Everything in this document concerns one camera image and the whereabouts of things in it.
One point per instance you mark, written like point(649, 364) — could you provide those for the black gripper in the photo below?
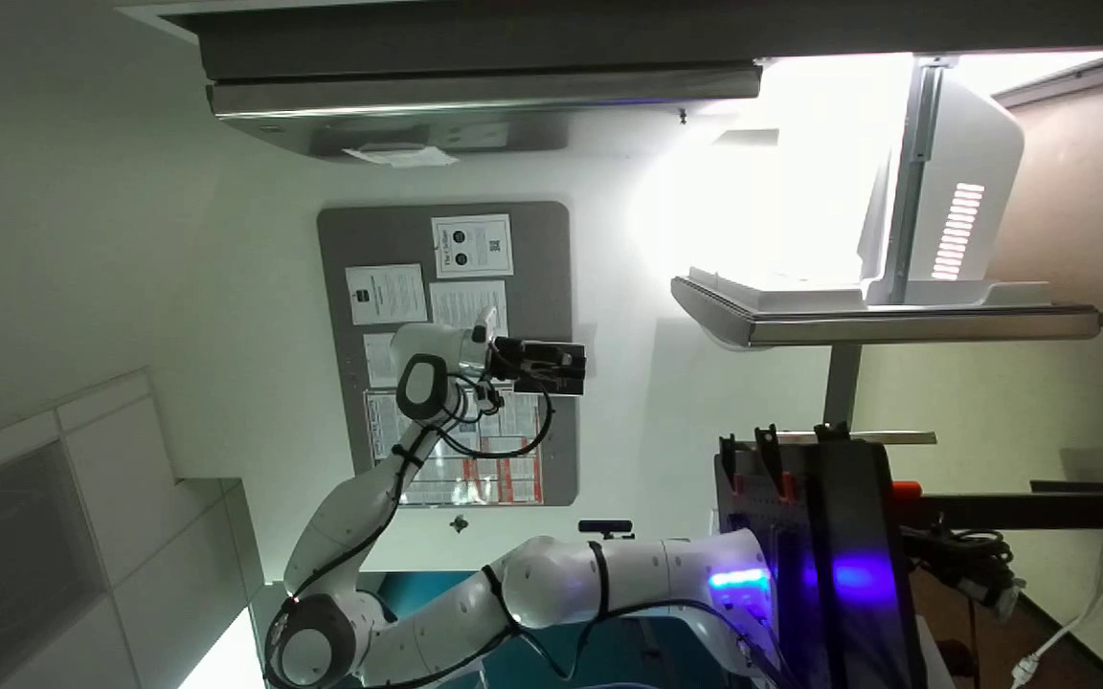
point(528, 364)

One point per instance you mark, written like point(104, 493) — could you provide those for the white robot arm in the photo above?
point(326, 628)

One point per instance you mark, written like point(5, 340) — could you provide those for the grey notice board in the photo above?
point(372, 360)

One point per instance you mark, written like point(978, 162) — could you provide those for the red white poster sheet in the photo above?
point(490, 461)

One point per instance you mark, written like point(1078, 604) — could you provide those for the white text sheet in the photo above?
point(463, 303)

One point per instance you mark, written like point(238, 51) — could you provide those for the white paper two black dots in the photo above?
point(473, 248)

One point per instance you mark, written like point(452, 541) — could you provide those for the white notice paper with logo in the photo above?
point(383, 291)

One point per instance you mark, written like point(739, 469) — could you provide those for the teal floor mat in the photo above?
point(632, 654)

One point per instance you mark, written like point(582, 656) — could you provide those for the black horizontal bar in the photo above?
point(1055, 508)

